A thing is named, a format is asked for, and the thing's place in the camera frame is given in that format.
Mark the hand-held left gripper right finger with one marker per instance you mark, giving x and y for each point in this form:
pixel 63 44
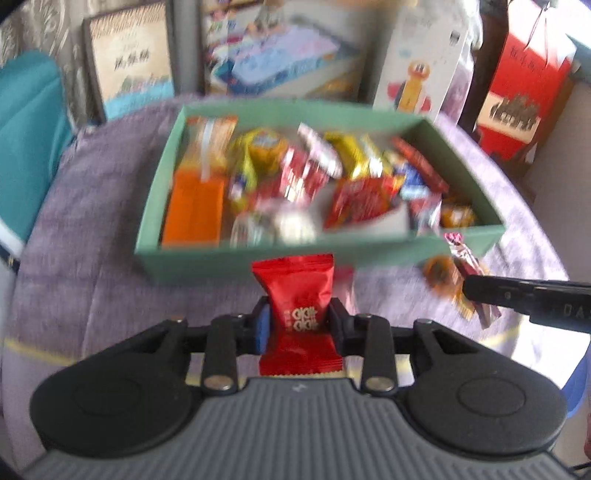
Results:
pixel 336 327

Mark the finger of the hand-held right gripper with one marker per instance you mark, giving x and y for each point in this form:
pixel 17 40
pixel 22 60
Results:
pixel 494 293

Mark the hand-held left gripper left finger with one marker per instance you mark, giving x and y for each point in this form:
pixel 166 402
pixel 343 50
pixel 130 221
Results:
pixel 262 327

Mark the dark red pink packet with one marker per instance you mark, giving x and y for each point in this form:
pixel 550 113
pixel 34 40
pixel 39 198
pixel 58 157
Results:
pixel 461 254

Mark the green cardboard box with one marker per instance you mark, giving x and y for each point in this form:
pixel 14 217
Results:
pixel 207 263

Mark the clear jelly cup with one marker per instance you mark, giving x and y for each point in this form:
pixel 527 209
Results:
pixel 286 226

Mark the crinkly red snack packet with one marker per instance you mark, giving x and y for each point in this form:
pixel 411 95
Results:
pixel 360 203

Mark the round orange snack packet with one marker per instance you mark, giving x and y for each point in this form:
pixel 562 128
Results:
pixel 438 274

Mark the small orange candy packet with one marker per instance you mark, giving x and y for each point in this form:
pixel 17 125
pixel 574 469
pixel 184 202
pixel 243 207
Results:
pixel 457 216

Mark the small red white packet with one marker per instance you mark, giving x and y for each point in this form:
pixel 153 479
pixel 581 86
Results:
pixel 425 214

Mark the flat orange snack packet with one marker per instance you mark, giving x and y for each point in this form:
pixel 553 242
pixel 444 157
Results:
pixel 194 212

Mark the blue candy packet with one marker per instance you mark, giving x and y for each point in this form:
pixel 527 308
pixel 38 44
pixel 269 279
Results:
pixel 413 184

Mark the green yellow triangular packet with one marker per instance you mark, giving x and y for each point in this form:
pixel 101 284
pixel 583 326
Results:
pixel 240 184

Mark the long red snack bar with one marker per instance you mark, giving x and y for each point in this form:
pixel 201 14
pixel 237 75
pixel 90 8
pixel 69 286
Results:
pixel 422 164

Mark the red white candy packet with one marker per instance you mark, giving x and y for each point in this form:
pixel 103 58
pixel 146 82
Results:
pixel 323 147
pixel 300 177

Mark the gold foil snack packet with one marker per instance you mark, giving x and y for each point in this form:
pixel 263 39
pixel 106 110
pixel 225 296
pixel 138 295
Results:
pixel 353 154

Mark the yellow cracker packet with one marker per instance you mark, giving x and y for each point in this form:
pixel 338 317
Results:
pixel 265 152

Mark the orange clear stick snack packet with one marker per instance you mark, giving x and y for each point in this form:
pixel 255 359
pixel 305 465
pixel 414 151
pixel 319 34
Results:
pixel 217 138

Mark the red gift bag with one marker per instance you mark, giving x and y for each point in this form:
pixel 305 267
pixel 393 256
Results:
pixel 521 92

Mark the white duck toy box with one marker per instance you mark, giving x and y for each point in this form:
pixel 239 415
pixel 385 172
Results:
pixel 420 64

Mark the play mat picture box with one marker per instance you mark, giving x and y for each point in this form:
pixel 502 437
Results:
pixel 277 55

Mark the brown framed pastry box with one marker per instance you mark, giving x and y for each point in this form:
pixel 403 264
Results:
pixel 134 60

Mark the teal cushion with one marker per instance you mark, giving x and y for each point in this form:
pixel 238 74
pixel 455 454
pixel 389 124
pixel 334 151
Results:
pixel 27 138

